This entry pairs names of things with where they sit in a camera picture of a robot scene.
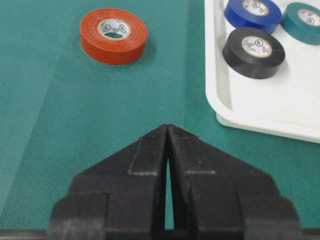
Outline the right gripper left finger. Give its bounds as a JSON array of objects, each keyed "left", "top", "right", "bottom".
[{"left": 47, "top": 124, "right": 167, "bottom": 240}]

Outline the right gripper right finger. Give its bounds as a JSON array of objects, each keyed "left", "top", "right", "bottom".
[{"left": 168, "top": 124, "right": 303, "bottom": 240}]

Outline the black tape roll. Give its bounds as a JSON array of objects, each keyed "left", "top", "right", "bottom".
[{"left": 222, "top": 27, "right": 286, "bottom": 80}]

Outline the blue tape roll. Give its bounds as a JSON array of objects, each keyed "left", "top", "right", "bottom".
[{"left": 224, "top": 0, "right": 282, "bottom": 34}]

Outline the teal green tape roll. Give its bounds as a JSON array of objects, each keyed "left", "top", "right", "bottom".
[{"left": 280, "top": 2, "right": 320, "bottom": 46}]

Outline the white plastic tray case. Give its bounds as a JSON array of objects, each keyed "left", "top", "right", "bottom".
[{"left": 204, "top": 0, "right": 320, "bottom": 143}]

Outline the red tape roll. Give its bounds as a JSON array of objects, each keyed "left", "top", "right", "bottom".
[{"left": 79, "top": 8, "right": 148, "bottom": 65}]

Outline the green table cloth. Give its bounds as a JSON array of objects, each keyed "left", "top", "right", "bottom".
[{"left": 0, "top": 0, "right": 320, "bottom": 229}]

